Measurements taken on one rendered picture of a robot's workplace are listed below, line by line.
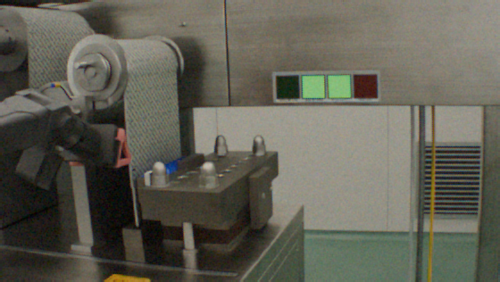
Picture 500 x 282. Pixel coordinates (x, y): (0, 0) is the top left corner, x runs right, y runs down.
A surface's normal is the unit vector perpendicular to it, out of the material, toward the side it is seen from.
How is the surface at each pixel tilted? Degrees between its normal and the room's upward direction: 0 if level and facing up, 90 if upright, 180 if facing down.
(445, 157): 90
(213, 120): 90
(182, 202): 90
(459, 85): 90
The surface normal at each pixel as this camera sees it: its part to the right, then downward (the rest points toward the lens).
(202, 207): -0.30, 0.16
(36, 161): -0.07, -0.13
